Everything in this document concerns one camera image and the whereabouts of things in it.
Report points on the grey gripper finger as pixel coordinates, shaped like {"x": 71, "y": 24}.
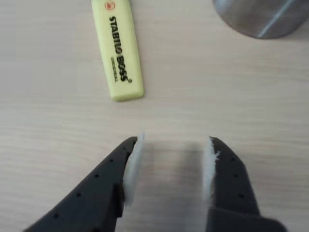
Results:
{"x": 231, "y": 188}
{"x": 91, "y": 193}

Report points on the silver metal cup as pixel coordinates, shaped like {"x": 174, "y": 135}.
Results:
{"x": 253, "y": 17}

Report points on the yellow highlighter marker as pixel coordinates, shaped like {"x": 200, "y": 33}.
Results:
{"x": 120, "y": 48}

